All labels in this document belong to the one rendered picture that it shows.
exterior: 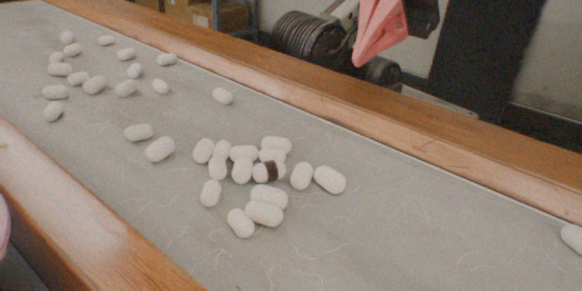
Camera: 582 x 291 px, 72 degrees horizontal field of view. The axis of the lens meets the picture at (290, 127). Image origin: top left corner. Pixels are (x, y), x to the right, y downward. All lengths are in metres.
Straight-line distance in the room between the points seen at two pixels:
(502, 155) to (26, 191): 0.49
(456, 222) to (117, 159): 0.37
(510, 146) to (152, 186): 0.41
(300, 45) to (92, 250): 0.58
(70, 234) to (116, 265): 0.06
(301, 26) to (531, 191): 0.53
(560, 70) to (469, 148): 1.92
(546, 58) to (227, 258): 2.19
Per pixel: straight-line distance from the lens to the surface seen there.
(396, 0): 0.46
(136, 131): 0.51
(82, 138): 0.54
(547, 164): 0.54
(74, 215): 0.39
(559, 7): 2.36
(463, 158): 0.51
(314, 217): 0.40
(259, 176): 0.42
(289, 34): 0.85
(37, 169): 0.46
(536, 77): 2.44
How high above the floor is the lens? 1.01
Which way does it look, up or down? 30 degrees down
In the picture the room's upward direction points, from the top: 4 degrees clockwise
